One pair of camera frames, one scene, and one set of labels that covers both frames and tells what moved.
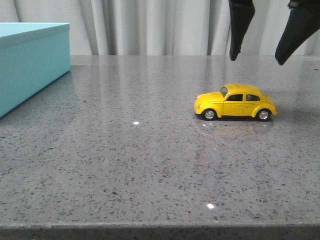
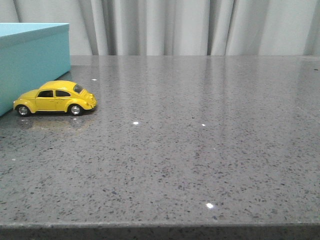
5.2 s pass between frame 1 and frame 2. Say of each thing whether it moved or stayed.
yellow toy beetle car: moved
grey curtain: stayed
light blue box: stayed
